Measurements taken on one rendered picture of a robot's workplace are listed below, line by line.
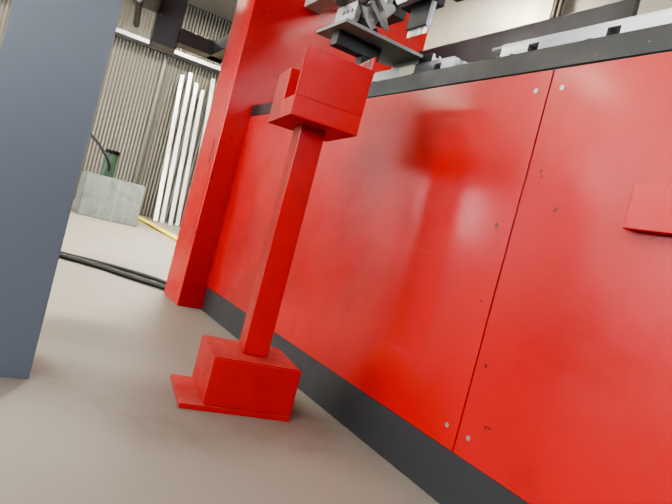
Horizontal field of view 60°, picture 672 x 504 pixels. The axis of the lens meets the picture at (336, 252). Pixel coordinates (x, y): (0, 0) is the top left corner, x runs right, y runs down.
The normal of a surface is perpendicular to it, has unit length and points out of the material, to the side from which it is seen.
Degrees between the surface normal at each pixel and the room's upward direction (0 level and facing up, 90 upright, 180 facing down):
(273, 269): 90
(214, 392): 90
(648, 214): 90
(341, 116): 90
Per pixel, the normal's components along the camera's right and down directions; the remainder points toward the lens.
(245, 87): 0.48, 0.14
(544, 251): -0.84, -0.21
